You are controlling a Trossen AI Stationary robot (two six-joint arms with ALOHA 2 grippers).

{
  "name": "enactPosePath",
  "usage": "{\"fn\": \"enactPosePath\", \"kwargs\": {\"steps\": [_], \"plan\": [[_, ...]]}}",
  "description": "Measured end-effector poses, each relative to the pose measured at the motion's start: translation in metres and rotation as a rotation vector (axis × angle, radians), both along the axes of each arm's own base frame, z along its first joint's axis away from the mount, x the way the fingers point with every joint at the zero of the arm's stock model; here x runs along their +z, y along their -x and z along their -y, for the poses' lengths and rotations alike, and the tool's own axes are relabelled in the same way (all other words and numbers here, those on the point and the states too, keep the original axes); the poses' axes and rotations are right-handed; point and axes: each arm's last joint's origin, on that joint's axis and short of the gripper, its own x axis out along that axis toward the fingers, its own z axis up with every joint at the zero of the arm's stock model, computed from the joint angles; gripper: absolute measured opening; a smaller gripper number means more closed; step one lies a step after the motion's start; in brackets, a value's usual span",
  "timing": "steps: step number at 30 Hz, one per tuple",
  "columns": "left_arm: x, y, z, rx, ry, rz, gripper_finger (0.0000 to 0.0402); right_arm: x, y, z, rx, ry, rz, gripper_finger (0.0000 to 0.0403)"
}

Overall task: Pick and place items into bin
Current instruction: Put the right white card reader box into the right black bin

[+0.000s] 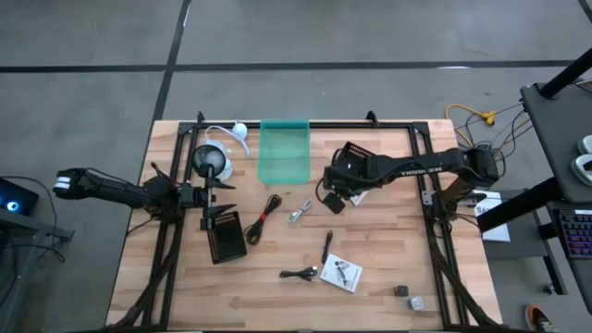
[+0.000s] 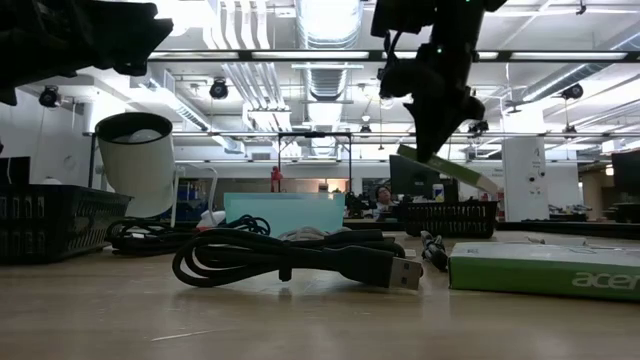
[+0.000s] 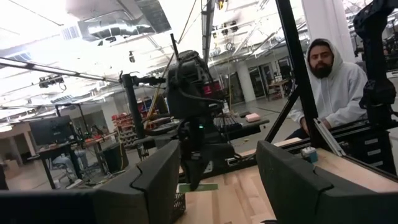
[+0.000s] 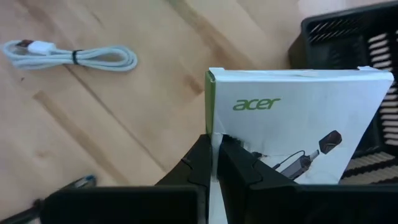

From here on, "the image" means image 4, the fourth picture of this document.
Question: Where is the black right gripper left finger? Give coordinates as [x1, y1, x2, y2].
[40, 133, 213, 224]

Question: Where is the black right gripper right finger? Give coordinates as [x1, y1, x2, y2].
[216, 133, 398, 224]

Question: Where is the white acer card reader box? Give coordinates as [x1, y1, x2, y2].
[204, 65, 395, 224]

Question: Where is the small black slotted plastic basket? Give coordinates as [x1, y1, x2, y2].
[287, 0, 398, 186]

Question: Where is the black USB cable blue plug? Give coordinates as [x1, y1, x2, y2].
[0, 174, 98, 224]

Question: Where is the white coiled USB cable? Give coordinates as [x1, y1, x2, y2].
[1, 39, 139, 73]

